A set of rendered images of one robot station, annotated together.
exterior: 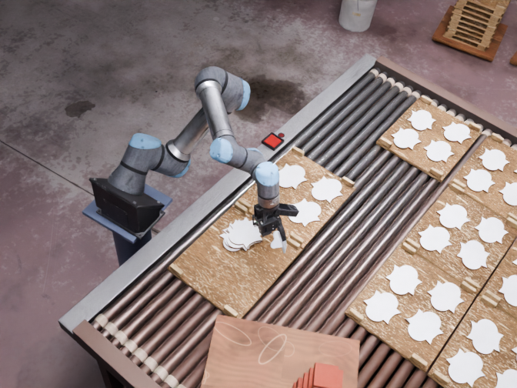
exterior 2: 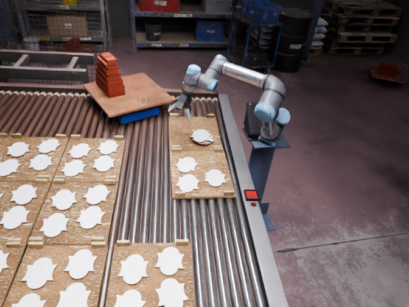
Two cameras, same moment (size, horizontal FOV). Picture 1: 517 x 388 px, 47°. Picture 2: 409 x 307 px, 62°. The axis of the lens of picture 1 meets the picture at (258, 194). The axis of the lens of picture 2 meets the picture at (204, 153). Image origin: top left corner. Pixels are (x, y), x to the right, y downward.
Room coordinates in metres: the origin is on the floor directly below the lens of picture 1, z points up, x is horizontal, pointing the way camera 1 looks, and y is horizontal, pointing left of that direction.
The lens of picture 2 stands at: (2.75, -1.18, 2.24)
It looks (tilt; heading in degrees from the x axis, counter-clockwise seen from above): 37 degrees down; 138
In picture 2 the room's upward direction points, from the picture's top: 6 degrees clockwise
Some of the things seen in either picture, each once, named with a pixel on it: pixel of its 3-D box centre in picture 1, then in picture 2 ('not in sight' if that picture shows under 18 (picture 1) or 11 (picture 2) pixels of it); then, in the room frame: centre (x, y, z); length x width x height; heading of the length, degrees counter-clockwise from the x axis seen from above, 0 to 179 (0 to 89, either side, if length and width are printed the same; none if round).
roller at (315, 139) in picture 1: (271, 181); (224, 177); (1.68, -0.05, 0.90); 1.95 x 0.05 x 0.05; 147
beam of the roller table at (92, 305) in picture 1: (249, 168); (243, 179); (1.75, 0.05, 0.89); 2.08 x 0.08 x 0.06; 147
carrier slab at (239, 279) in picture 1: (235, 259); (194, 133); (1.24, 0.05, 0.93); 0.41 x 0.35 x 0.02; 148
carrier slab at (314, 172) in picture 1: (296, 195); (200, 172); (1.60, -0.16, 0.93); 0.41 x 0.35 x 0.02; 148
